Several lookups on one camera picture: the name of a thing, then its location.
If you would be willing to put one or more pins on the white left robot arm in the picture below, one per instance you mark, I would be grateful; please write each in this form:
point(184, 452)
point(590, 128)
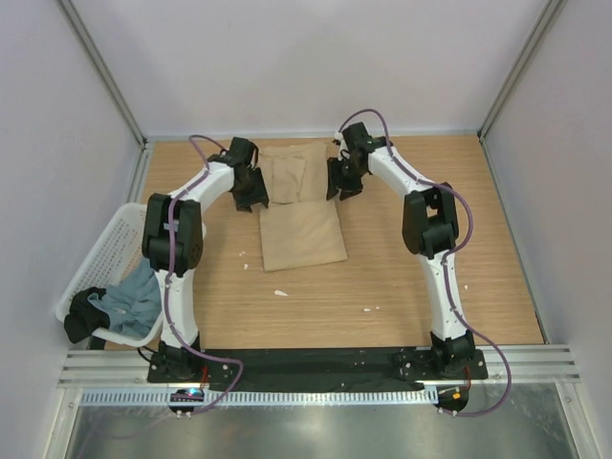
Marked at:
point(173, 238)

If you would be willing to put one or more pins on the blue grey t shirt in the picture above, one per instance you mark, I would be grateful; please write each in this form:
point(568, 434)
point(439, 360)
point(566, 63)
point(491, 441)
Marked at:
point(133, 306)

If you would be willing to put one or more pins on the left aluminium corner post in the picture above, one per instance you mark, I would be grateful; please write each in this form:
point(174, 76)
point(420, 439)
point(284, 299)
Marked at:
point(87, 43)

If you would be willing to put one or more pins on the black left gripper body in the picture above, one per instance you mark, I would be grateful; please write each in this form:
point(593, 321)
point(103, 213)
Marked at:
point(248, 183)

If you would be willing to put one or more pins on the white slotted cable duct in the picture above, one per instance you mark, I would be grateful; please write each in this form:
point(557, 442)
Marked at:
point(188, 397)

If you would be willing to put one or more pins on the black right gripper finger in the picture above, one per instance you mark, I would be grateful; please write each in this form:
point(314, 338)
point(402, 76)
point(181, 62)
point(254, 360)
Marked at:
point(350, 188)
point(334, 174)

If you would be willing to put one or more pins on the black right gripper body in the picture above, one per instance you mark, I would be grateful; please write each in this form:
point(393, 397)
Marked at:
point(355, 172)

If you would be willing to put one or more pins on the aluminium frame rail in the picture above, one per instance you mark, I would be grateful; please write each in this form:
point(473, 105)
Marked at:
point(96, 368)

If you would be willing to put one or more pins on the aluminium corner post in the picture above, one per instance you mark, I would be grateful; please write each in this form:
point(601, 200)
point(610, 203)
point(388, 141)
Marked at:
point(544, 23)
point(87, 43)

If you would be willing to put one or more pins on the black t shirt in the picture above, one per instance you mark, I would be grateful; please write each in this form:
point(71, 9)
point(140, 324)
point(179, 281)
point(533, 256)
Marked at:
point(84, 317)

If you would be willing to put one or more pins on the right aluminium corner post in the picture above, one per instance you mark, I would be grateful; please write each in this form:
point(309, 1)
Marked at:
point(544, 23)

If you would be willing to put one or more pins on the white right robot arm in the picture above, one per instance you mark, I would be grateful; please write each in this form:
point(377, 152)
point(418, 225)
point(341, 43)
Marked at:
point(430, 231)

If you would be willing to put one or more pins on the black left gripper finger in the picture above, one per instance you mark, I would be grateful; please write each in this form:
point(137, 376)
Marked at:
point(242, 200)
point(259, 193)

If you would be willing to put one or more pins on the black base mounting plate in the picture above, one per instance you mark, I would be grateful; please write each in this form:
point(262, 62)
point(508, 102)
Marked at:
point(326, 370)

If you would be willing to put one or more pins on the beige t shirt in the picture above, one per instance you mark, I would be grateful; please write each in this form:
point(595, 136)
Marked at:
point(300, 227)

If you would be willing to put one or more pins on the white plastic laundry basket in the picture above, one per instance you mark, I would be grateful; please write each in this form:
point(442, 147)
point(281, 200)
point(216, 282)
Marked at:
point(117, 252)

